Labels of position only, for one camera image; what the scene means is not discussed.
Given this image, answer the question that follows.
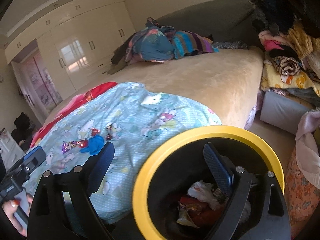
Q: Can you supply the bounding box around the left hand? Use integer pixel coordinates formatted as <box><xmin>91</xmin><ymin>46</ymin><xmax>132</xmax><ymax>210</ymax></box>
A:
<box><xmin>2</xmin><ymin>200</ymin><xmax>27</xmax><ymax>237</ymax></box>

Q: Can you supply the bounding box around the Hello Kitty light blue quilt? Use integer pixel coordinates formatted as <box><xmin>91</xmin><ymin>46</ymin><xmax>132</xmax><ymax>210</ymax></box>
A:
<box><xmin>24</xmin><ymin>82</ymin><xmax>221</xmax><ymax>224</ymax></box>

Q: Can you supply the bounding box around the striped colourful cloth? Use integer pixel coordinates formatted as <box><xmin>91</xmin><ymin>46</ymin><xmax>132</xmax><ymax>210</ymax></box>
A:
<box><xmin>171</xmin><ymin>30</ymin><xmax>219</xmax><ymax>59</ymax></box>

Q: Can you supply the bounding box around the trash inside bin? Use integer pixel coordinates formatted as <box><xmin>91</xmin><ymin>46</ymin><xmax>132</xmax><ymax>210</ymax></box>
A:
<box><xmin>176</xmin><ymin>181</ymin><xmax>229</xmax><ymax>229</ymax></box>

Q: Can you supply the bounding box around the dark brown garment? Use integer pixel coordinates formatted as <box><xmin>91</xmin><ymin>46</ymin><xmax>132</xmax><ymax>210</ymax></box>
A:
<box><xmin>107</xmin><ymin>35</ymin><xmax>134</xmax><ymax>75</ymax></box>

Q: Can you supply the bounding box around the pile of clothes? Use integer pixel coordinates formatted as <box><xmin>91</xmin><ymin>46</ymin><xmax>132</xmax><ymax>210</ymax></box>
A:
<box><xmin>248</xmin><ymin>0</ymin><xmax>319</xmax><ymax>100</ymax></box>

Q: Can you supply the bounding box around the blue floral bundled blanket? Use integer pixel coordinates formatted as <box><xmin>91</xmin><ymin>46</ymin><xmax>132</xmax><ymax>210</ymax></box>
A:
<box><xmin>125</xmin><ymin>17</ymin><xmax>176</xmax><ymax>64</ymax></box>

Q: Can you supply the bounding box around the pink patterned sliding door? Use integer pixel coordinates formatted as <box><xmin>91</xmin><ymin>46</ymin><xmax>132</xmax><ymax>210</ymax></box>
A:
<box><xmin>21</xmin><ymin>49</ymin><xmax>62</xmax><ymax>113</ymax></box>

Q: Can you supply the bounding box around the orange patterned laundry basket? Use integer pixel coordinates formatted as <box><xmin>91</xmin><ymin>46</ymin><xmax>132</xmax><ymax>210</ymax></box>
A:
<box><xmin>285</xmin><ymin>151</ymin><xmax>319</xmax><ymax>239</ymax></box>

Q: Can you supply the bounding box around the purple foil candy wrapper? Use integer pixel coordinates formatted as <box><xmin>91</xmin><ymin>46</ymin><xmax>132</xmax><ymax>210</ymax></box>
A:
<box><xmin>61</xmin><ymin>139</ymin><xmax>88</xmax><ymax>154</ymax></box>

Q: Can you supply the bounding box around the blue wrapper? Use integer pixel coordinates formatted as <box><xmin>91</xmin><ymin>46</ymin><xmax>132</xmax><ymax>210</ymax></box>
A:
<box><xmin>80</xmin><ymin>134</ymin><xmax>105</xmax><ymax>155</ymax></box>

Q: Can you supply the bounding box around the black bin with yellow rim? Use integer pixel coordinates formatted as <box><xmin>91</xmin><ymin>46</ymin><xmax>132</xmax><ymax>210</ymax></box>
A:
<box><xmin>132</xmin><ymin>126</ymin><xmax>284</xmax><ymax>239</ymax></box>

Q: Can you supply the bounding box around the cream glossy wardrobe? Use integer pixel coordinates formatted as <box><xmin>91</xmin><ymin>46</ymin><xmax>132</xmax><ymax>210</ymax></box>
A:
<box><xmin>4</xmin><ymin>0</ymin><xmax>135</xmax><ymax>99</ymax></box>

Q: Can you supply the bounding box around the beige bed mattress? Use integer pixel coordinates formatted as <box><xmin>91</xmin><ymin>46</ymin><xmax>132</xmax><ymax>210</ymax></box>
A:
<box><xmin>45</xmin><ymin>46</ymin><xmax>264</xmax><ymax>128</ymax></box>

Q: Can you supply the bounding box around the grey headboard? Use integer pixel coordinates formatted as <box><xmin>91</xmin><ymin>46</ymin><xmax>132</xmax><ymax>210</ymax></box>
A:
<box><xmin>157</xmin><ymin>0</ymin><xmax>261</xmax><ymax>47</ymax></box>

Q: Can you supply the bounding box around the red blanket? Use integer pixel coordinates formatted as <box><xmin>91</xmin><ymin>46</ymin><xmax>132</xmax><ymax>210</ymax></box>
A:
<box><xmin>30</xmin><ymin>82</ymin><xmax>118</xmax><ymax>148</ymax></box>

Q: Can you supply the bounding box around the lavender towel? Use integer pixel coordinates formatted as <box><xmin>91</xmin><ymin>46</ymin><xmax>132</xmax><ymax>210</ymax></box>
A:
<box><xmin>295</xmin><ymin>110</ymin><xmax>319</xmax><ymax>189</ymax></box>

